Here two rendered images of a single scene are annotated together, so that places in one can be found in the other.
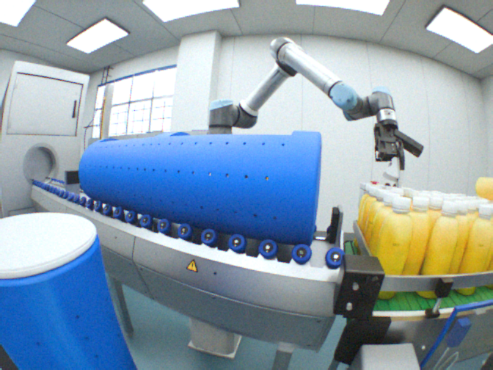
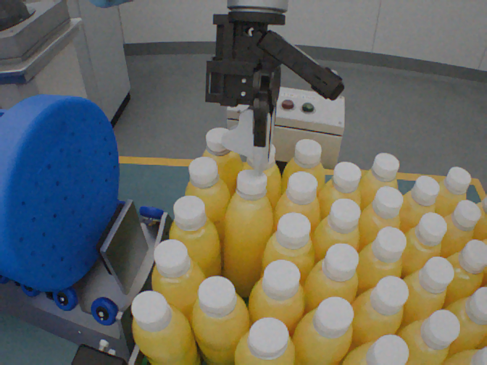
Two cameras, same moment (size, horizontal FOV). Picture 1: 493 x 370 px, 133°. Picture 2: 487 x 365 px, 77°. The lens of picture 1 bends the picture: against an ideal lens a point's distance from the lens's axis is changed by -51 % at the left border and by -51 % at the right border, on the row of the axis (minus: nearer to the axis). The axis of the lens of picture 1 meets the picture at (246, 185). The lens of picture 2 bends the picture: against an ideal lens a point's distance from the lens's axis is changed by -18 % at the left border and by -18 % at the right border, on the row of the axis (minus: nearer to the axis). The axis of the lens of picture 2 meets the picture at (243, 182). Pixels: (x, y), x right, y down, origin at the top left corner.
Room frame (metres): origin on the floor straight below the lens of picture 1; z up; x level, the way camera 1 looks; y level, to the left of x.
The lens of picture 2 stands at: (0.16, -0.37, 1.45)
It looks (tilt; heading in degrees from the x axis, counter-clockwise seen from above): 45 degrees down; 353
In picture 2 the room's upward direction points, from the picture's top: straight up
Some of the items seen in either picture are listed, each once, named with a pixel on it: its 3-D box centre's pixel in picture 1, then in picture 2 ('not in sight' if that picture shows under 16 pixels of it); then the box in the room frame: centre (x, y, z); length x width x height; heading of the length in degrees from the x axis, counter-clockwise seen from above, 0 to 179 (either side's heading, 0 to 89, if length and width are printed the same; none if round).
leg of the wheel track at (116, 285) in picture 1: (119, 299); not in sight; (0.93, 0.73, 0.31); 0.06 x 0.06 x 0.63; 69
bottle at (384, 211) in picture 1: (384, 241); (183, 297); (0.40, -0.32, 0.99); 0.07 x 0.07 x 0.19
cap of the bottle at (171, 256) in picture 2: (391, 198); (171, 258); (0.40, -0.32, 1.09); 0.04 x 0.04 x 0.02
